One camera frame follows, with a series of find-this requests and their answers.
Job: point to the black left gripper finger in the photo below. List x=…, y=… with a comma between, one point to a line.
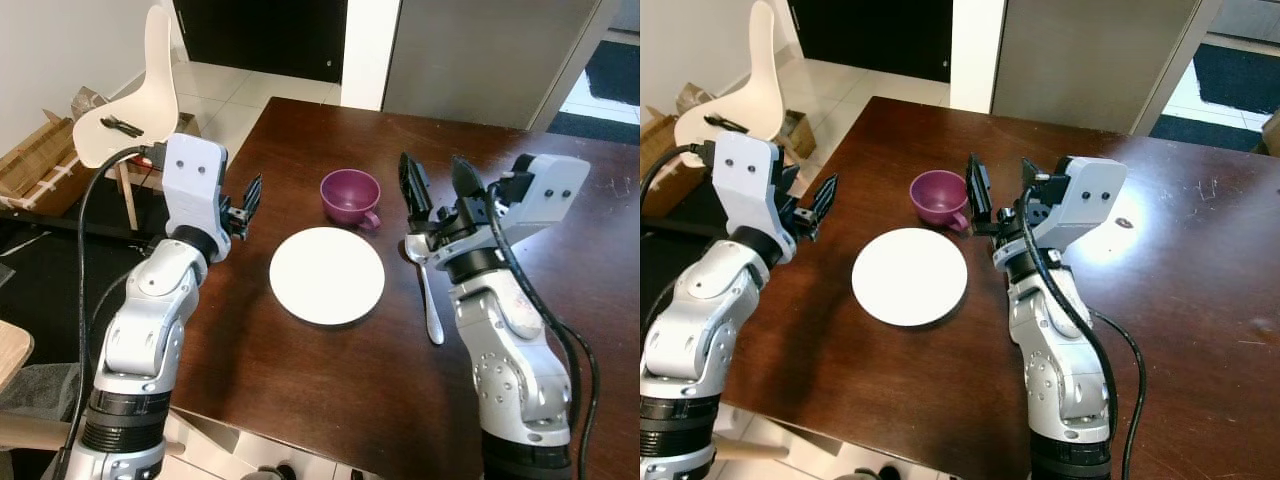
x=254, y=196
x=830, y=198
x=808, y=203
x=240, y=203

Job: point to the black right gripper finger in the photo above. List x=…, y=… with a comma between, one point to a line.
x=468, y=182
x=1032, y=178
x=980, y=190
x=415, y=195

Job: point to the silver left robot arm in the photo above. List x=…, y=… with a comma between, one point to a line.
x=700, y=300
x=150, y=300

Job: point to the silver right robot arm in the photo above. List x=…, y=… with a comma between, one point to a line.
x=510, y=360
x=1050, y=350

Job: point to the purple cup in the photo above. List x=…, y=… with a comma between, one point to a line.
x=348, y=195
x=935, y=195

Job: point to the small cardboard box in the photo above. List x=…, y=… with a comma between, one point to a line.
x=88, y=103
x=797, y=135

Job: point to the silver metal spoon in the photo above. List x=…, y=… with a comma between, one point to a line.
x=430, y=300

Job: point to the white round plate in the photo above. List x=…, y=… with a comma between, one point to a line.
x=327, y=276
x=910, y=277

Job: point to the black utensil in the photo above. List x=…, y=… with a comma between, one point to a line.
x=727, y=123
x=124, y=125

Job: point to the white moulded chair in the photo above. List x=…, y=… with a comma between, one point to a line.
x=140, y=110
x=740, y=105

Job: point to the grey cabinet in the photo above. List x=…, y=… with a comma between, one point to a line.
x=480, y=60
x=1090, y=60

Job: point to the large cardboard box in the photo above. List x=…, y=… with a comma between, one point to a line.
x=665, y=160
x=40, y=165

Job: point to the dark door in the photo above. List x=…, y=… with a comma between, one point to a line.
x=260, y=35
x=870, y=35

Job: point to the black floor mat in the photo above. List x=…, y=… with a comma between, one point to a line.
x=610, y=80
x=1230, y=85

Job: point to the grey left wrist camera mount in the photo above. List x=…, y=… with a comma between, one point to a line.
x=745, y=180
x=193, y=180

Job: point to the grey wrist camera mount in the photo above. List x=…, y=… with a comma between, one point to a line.
x=745, y=180
x=193, y=180
x=548, y=190
x=1085, y=195

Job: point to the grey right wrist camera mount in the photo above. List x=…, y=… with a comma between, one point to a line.
x=548, y=190
x=1085, y=195

